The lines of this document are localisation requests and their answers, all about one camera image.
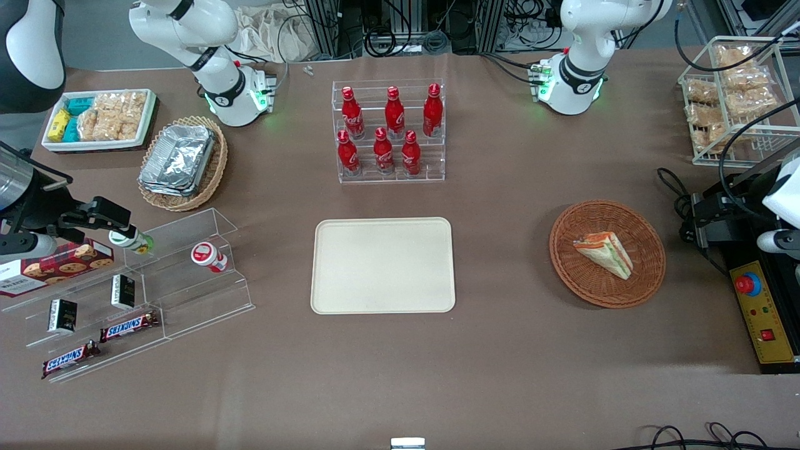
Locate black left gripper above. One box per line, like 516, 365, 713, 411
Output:
689, 170, 783, 223

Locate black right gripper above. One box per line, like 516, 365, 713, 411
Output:
0, 166, 133, 245

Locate plastic-wrapped triangle sandwich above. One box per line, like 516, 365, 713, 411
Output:
572, 231, 634, 281

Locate white rectangular snack tray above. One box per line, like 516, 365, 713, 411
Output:
41, 88, 159, 154

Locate light oval wicker basket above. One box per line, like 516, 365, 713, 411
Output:
137, 115, 229, 213

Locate brown wicker basket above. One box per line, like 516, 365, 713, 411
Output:
549, 199, 667, 309

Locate cream plastic tray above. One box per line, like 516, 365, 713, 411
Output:
311, 217, 456, 314

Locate green-capped small bottle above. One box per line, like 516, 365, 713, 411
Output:
108, 229, 154, 256

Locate red chocolate cookie box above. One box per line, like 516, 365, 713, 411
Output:
0, 237, 116, 298

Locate fried snack bag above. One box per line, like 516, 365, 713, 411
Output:
722, 67, 773, 92
686, 79, 720, 105
716, 45, 767, 70
686, 102, 726, 126
725, 87, 779, 120
691, 122, 733, 151

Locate small black box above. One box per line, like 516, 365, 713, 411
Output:
48, 299, 78, 333
111, 274, 136, 311

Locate rice cracker bag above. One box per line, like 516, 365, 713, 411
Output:
94, 91, 148, 141
77, 106, 121, 142

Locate stacked aluminium foil containers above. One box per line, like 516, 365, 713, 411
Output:
138, 124, 216, 198

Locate yellow snack pack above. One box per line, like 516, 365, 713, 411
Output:
48, 109, 71, 142

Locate red-capped white drink bottle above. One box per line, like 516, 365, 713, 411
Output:
191, 242, 229, 274

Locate Snickers chocolate bar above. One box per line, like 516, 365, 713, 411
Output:
41, 340, 101, 380
100, 311, 161, 343

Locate clear acrylic step shelf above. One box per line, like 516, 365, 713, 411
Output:
0, 207, 256, 383

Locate yellow emergency stop box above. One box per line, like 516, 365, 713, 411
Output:
729, 259, 800, 364

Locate red cola bottle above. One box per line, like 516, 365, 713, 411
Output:
341, 86, 366, 139
401, 129, 422, 176
422, 82, 444, 138
337, 129, 361, 176
384, 86, 406, 139
373, 127, 395, 175

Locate clear acrylic bottle rack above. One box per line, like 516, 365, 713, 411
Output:
331, 78, 446, 184

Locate black looped cable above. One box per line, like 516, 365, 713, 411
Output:
656, 167, 696, 246

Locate white wire rack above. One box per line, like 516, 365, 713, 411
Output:
678, 36, 800, 167

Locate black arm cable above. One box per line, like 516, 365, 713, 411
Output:
717, 97, 800, 214
674, 6, 800, 73

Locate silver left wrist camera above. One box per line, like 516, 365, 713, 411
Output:
756, 229, 800, 254

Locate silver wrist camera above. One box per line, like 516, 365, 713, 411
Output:
756, 229, 800, 254
0, 234, 58, 261

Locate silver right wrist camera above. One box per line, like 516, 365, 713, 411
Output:
0, 234, 58, 261

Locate black floor cables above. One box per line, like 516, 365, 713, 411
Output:
625, 422, 800, 450

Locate black base cables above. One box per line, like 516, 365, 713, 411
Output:
478, 51, 542, 86

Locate aluminium profile frame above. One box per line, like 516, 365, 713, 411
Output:
303, 0, 351, 60

